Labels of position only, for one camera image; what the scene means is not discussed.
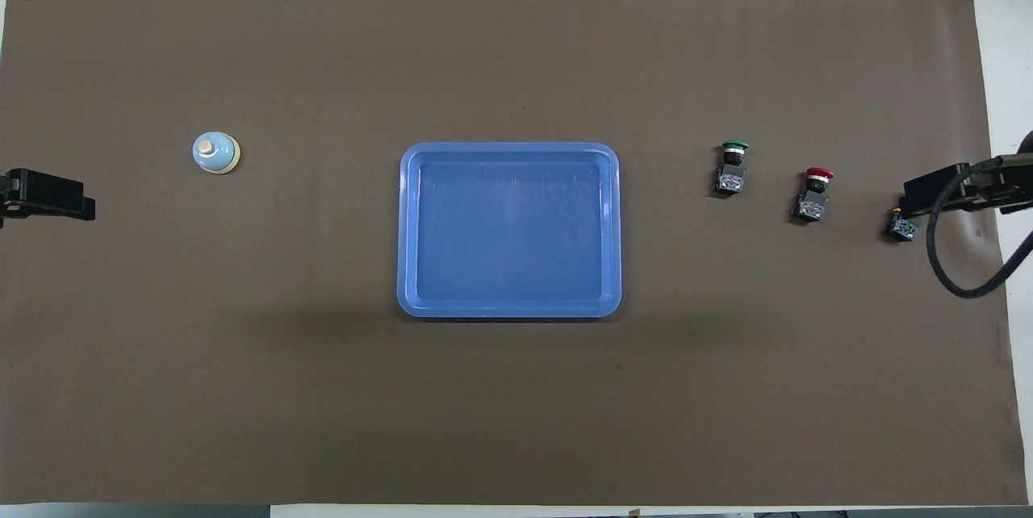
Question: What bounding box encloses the green push button switch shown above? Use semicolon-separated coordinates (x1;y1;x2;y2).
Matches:
713;140;750;197

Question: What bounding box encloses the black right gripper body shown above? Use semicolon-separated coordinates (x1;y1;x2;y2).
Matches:
967;129;1033;217

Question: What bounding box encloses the red push button switch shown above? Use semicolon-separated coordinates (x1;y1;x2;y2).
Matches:
790;167;835;223

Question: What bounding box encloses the brown table mat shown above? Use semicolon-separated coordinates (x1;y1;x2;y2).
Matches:
0;0;1029;506

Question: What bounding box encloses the light blue service bell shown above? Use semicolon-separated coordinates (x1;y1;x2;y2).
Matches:
192;132;241;176

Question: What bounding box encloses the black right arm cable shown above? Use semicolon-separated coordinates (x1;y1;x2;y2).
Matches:
926;157;1033;299

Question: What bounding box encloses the yellow push button switch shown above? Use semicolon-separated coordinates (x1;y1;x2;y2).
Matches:
883;197;922;243

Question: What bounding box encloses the blue plastic tray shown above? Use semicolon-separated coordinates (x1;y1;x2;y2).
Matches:
396;142;623;319

